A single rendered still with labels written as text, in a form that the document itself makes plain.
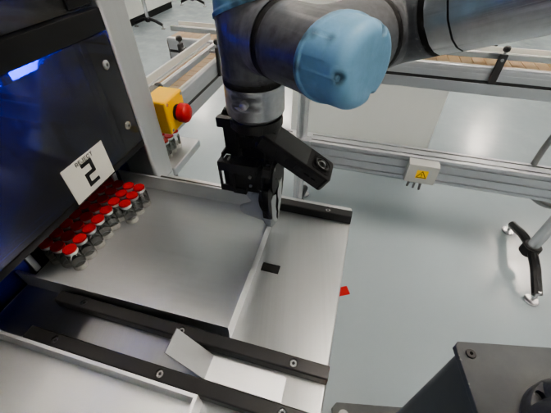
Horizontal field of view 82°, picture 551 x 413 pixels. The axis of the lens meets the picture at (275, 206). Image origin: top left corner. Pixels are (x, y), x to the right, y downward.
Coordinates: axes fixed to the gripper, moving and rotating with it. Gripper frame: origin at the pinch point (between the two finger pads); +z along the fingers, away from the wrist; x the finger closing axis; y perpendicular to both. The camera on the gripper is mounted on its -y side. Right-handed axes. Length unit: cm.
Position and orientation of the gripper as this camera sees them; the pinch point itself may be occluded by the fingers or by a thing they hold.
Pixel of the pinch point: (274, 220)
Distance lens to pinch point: 54.9
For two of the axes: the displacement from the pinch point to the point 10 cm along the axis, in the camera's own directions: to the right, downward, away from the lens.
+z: 0.2, 7.2, 6.9
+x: -2.7, 6.7, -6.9
